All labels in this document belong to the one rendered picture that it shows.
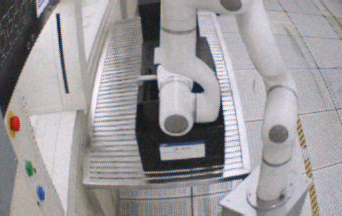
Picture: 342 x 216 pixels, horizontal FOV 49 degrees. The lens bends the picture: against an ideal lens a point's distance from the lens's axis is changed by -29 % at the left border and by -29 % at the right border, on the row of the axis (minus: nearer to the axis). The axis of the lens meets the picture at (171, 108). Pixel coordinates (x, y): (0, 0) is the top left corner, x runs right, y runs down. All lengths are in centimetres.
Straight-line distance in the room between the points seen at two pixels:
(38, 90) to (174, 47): 77
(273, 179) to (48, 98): 94
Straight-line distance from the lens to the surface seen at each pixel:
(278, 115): 122
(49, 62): 176
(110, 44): 247
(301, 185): 159
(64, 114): 185
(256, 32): 116
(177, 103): 134
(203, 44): 215
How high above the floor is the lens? 192
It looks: 36 degrees down
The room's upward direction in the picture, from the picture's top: 7 degrees counter-clockwise
